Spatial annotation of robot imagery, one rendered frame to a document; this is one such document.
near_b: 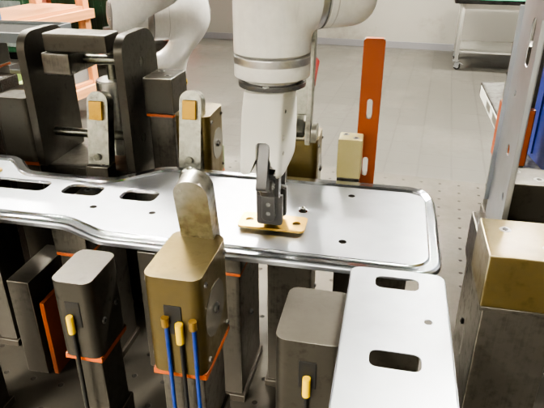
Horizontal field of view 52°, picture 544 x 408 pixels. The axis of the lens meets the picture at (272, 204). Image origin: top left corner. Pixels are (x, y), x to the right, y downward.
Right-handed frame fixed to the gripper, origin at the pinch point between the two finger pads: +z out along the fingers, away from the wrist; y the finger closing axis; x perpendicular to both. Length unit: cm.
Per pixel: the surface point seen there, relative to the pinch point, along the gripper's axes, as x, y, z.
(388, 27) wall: 5, -662, 80
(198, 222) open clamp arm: -5.0, 12.6, -3.5
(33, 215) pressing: -31.4, 3.2, 3.5
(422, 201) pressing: 18.7, -11.3, 3.1
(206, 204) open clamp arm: -3.8, 13.1, -5.9
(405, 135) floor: 28, -331, 104
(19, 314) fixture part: -38.6, 1.8, 21.9
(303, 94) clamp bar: 0.5, -19.7, -8.5
